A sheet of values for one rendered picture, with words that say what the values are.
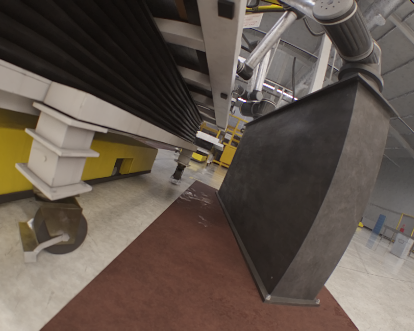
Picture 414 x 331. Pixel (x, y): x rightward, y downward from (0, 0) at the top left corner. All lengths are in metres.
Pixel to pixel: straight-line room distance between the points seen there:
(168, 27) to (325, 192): 0.82
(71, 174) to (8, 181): 0.31
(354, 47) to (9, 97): 1.10
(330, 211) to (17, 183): 1.05
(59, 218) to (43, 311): 0.22
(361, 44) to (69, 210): 1.13
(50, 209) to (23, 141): 0.27
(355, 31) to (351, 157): 0.49
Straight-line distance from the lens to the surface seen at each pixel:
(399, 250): 6.04
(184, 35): 0.76
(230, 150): 11.09
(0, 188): 0.71
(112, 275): 0.58
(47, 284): 0.53
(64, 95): 0.43
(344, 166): 0.73
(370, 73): 0.96
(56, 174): 0.43
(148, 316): 0.52
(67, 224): 0.53
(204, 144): 6.10
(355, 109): 0.78
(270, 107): 2.26
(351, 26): 0.86
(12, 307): 0.49
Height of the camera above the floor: 0.41
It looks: 3 degrees down
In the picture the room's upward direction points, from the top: 23 degrees clockwise
